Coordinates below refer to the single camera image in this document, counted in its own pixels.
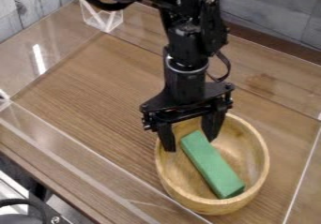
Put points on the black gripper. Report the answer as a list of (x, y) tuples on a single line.
[(186, 98)]

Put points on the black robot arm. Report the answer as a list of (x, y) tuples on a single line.
[(196, 35)]

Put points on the clear acrylic corner bracket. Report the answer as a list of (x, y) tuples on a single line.
[(103, 20)]

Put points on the green rectangular block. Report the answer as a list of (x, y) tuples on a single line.
[(215, 170)]

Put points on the black metal mount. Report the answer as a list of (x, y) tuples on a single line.
[(44, 212)]

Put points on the light wooden bowl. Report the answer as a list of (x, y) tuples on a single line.
[(243, 149)]

